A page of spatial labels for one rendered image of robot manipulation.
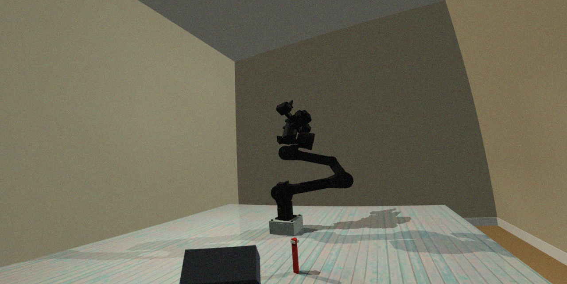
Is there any red peg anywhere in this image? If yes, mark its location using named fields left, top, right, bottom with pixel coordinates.
left=291, top=237, right=299, bottom=274

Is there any grey sloped panel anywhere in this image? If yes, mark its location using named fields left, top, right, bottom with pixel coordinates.
left=179, top=245, right=261, bottom=284

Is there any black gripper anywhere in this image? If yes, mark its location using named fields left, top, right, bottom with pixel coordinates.
left=276, top=100, right=311, bottom=133

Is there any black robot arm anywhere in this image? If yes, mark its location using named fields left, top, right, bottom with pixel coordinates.
left=271, top=110, right=353, bottom=221

